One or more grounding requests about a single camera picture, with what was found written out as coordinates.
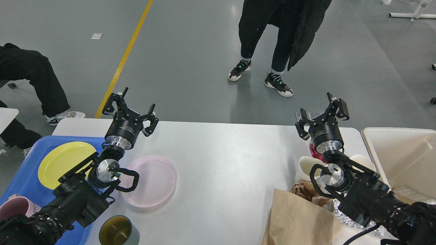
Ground dark green mug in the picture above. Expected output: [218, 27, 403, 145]
[98, 215, 140, 245]

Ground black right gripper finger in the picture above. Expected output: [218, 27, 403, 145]
[295, 108, 315, 141]
[318, 93, 350, 125]

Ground white paper cup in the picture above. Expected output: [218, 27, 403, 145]
[350, 154, 377, 172]
[295, 156, 325, 183]

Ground pink mug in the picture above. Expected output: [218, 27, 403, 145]
[0, 194, 41, 221]

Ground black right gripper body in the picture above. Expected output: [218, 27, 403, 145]
[309, 123, 344, 153]

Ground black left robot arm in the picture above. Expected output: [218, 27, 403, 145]
[1, 88, 159, 245]

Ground standing person in black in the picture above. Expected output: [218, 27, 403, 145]
[228, 0, 332, 98]

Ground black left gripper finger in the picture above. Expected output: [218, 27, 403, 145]
[102, 87, 129, 118]
[135, 103, 159, 137]

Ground crumpled brown paper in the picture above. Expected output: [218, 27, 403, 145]
[290, 180, 334, 212]

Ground beige plastic bin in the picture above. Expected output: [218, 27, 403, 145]
[362, 128, 436, 204]

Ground brown paper bag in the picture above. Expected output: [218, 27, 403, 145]
[262, 189, 342, 245]

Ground red snack wrapper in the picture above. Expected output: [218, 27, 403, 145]
[309, 142, 326, 163]

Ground white chair frame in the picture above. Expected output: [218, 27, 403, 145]
[388, 0, 436, 21]

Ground white side table corner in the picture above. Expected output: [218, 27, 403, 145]
[0, 107, 19, 133]

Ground pink plastic plate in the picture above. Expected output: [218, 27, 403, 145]
[121, 155, 177, 208]

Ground seated person black trousers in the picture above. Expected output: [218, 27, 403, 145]
[0, 43, 85, 158]

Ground yellow plastic plate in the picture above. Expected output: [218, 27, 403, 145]
[37, 141, 96, 190]

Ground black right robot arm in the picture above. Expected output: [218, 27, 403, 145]
[295, 93, 436, 245]

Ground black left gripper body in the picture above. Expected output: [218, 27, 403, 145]
[105, 111, 144, 150]

